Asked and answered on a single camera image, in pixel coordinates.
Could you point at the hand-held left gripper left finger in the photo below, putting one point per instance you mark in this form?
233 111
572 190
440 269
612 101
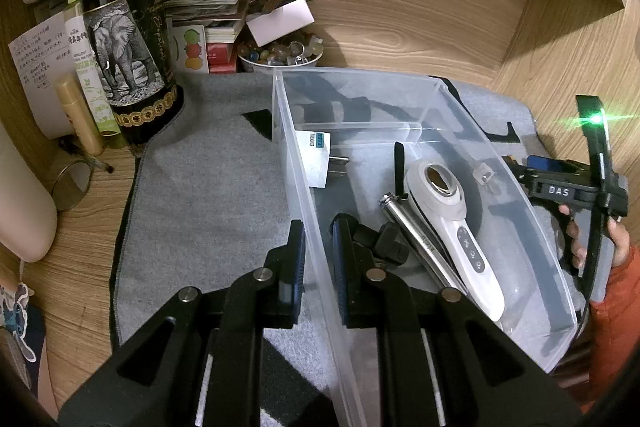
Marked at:
300 267

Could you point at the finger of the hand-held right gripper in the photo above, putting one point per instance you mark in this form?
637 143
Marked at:
550 164

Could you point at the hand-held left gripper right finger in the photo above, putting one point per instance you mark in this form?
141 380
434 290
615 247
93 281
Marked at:
337 272

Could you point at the black clip mount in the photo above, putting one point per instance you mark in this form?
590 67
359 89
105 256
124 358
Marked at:
390 247

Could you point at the small clear plastic piece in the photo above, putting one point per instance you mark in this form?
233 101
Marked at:
485 174

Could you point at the clear plastic container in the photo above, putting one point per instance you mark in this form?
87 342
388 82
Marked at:
300 187

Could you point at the silver metal flashlight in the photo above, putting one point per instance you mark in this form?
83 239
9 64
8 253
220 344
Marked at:
410 227

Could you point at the white handheld beauty device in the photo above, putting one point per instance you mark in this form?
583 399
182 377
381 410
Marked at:
470 252

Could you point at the white plug adapter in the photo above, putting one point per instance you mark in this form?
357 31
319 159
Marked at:
312 157

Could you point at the person's right forearm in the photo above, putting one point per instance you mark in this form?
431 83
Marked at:
615 322

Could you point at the person's right hand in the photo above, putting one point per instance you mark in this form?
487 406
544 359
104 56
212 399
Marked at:
575 239

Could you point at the grey mat with black letters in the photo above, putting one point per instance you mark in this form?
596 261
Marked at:
210 187

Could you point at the white bowl of stones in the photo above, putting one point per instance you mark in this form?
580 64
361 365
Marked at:
280 55

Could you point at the red booklet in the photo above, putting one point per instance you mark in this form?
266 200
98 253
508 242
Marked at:
220 59

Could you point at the dark makeup brush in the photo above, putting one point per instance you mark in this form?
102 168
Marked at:
97 163

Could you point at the fruit print card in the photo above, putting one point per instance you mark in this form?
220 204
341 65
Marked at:
192 49

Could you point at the small round mirror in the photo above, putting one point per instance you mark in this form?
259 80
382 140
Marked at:
70 184

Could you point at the white blank card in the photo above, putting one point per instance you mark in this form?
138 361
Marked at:
280 19

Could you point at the beige lip balm tube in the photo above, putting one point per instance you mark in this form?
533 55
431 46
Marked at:
77 112

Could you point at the cream plastic appliance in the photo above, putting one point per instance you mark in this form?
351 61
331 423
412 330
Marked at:
20 207

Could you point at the green and white carton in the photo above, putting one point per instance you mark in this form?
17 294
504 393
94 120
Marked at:
87 72

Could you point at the blue cartoon sticker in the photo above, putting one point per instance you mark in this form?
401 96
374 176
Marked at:
10 312

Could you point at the handwritten paper note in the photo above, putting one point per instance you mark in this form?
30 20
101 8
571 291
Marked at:
37 72

